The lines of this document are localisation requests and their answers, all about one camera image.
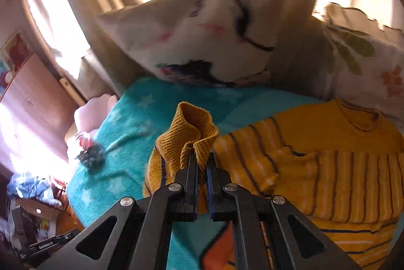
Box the wooden wardrobe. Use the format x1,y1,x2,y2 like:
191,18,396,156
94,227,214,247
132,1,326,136
0,52,81,163

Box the dark fluffy toy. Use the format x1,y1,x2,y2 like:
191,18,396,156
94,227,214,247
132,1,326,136
67,130,107,170

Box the yellow striped knit sweater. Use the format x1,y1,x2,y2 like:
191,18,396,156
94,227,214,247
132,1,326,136
143,99,404,270

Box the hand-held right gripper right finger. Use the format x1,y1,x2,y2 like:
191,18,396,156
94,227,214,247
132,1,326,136
206,153,363,270

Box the blue crumpled clothes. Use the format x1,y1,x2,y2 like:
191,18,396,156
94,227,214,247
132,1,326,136
6,173,64,208

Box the wall poster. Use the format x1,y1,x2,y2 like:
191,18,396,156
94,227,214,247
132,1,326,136
1,31,34,75

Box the white cat face pillow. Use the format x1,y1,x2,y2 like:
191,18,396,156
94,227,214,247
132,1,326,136
96,0,290,89

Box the cardboard box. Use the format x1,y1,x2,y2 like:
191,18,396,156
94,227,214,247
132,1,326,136
10,197,59,246

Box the teal star print blanket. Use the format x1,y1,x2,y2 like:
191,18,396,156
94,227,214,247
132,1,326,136
65,77,316,270

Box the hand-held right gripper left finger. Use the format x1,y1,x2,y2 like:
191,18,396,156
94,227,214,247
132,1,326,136
36,153,200,270

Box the pink plush cushion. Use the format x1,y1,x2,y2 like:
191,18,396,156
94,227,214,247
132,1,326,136
73,93,119,135

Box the white floral pillow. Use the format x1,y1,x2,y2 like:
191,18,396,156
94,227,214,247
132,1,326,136
321,3,404,119

